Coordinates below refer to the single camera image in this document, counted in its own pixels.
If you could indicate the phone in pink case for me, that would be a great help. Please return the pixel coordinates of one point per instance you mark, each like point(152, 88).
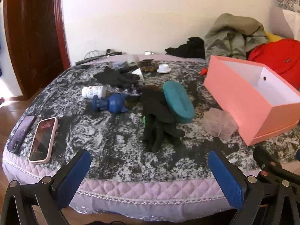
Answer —
point(43, 140)

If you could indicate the red garment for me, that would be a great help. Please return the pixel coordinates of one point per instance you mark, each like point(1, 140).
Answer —
point(276, 54)

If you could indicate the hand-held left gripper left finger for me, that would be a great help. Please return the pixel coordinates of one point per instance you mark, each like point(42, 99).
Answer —
point(72, 178)

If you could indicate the yellow garment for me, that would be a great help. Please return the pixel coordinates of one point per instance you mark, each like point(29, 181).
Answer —
point(273, 37)

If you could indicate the clear bag of small parts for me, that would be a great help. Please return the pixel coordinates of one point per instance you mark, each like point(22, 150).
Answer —
point(120, 64)

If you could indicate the teal glasses case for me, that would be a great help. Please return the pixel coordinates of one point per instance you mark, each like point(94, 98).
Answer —
point(178, 100)

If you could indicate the white tube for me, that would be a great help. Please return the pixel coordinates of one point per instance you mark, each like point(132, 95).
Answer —
point(139, 73)

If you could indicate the translucent plastic jar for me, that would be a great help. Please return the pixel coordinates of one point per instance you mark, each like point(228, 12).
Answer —
point(133, 59)

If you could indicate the clear plastic pill organizer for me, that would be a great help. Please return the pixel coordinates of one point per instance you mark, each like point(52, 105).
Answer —
point(218, 121)

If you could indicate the black cloth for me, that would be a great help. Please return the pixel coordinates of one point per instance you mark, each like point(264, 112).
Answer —
point(189, 48)

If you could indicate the white pill bottle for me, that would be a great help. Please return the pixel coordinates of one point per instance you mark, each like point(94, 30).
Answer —
point(93, 91)

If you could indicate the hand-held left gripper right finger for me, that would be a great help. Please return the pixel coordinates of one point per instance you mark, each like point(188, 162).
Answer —
point(227, 180)

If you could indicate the dark wooden door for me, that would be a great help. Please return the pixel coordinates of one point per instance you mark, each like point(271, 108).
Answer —
point(35, 39)

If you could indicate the small white box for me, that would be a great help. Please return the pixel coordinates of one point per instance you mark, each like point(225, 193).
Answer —
point(148, 52)

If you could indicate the white cloth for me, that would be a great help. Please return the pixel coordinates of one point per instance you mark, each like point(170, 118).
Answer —
point(293, 23)

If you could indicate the small red object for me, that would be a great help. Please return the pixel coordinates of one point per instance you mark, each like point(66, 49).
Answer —
point(204, 71)

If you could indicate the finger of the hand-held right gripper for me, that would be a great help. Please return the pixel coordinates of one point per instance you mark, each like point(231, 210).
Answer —
point(269, 163)
point(298, 155)

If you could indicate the blue toy figure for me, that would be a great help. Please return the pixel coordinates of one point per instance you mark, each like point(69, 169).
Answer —
point(114, 103)

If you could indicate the pink cardboard box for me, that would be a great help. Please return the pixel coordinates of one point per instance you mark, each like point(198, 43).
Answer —
point(234, 98)

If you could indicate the plain black glove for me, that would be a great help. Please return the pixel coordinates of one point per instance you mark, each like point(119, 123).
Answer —
point(112, 77)

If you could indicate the dark phone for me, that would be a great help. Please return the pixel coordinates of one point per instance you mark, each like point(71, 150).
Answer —
point(21, 133)

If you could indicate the black glove with green print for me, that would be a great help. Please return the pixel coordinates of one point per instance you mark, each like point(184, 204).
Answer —
point(154, 112)

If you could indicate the floral pillow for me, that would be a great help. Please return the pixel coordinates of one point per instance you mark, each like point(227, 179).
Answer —
point(288, 1)

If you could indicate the silver blister pack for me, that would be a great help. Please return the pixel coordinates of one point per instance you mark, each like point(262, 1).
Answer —
point(124, 91)

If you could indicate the white round cap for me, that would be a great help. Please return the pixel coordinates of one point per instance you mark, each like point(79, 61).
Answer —
point(163, 69)

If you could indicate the purple quilted bed cover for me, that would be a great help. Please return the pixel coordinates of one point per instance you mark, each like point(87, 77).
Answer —
point(140, 192)

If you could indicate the grey jacket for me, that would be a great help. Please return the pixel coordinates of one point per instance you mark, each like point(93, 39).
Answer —
point(229, 35)

